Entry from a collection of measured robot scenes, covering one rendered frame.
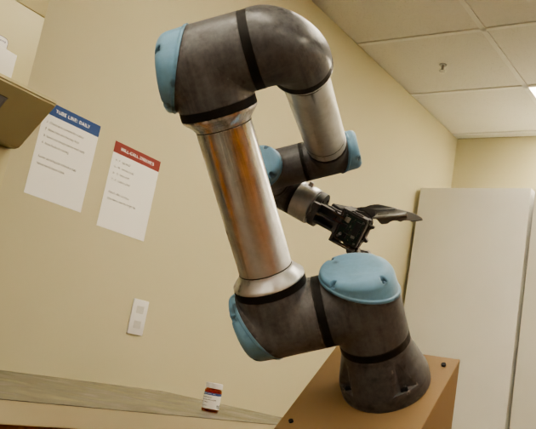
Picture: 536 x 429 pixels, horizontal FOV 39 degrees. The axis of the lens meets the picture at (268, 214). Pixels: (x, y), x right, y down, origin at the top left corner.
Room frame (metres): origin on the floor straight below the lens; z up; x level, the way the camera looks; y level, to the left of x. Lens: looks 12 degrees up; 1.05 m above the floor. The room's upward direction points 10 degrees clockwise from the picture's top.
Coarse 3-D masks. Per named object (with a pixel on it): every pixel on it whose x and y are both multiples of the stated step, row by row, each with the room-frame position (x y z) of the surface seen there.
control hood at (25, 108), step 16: (0, 80) 1.36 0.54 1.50; (16, 96) 1.41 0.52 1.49; (32, 96) 1.42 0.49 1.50; (0, 112) 1.42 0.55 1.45; (16, 112) 1.44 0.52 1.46; (32, 112) 1.46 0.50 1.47; (48, 112) 1.47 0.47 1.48; (0, 128) 1.46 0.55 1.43; (16, 128) 1.47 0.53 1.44; (32, 128) 1.49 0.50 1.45; (0, 144) 1.51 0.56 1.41; (16, 144) 1.51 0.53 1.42
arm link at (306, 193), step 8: (304, 184) 1.46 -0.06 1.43; (312, 184) 1.47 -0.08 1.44; (296, 192) 1.46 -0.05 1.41; (304, 192) 1.45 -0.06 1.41; (312, 192) 1.45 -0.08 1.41; (320, 192) 1.47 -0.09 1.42; (296, 200) 1.46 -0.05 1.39; (304, 200) 1.45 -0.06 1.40; (312, 200) 1.45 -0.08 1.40; (288, 208) 1.47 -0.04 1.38; (296, 208) 1.46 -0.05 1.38; (304, 208) 1.45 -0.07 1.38; (296, 216) 1.48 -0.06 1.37; (304, 216) 1.46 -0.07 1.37
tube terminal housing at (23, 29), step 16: (0, 0) 1.45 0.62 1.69; (0, 16) 1.45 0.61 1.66; (16, 16) 1.48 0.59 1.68; (32, 16) 1.51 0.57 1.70; (0, 32) 1.46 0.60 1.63; (16, 32) 1.49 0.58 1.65; (32, 32) 1.52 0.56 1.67; (16, 48) 1.50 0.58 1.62; (32, 48) 1.53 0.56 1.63; (16, 64) 1.51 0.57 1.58; (32, 64) 1.54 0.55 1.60; (16, 80) 1.51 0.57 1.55; (0, 160) 1.52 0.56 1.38; (0, 176) 1.53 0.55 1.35
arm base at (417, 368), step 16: (400, 352) 1.20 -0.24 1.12; (416, 352) 1.23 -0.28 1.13; (352, 368) 1.23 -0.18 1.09; (368, 368) 1.21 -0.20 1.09; (384, 368) 1.20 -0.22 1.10; (400, 368) 1.21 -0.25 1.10; (416, 368) 1.22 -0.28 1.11; (352, 384) 1.24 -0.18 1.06; (368, 384) 1.22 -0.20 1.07; (384, 384) 1.21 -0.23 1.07; (400, 384) 1.23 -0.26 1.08; (416, 384) 1.22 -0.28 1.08; (352, 400) 1.25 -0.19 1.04; (368, 400) 1.23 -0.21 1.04; (384, 400) 1.22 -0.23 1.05; (400, 400) 1.22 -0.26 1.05; (416, 400) 1.23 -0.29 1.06
